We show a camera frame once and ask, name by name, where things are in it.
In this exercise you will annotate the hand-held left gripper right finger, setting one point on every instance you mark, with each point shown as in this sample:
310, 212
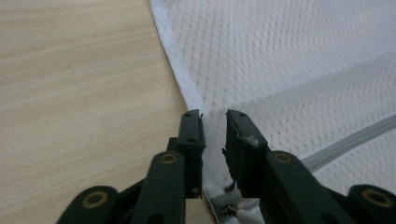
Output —
243, 146

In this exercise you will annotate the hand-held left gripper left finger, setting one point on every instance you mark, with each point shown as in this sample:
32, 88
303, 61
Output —
190, 133

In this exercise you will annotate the brass zipper slider white pull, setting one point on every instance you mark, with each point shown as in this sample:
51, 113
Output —
231, 210

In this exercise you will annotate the white mesh laundry bag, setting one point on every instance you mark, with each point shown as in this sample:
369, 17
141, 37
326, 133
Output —
280, 62

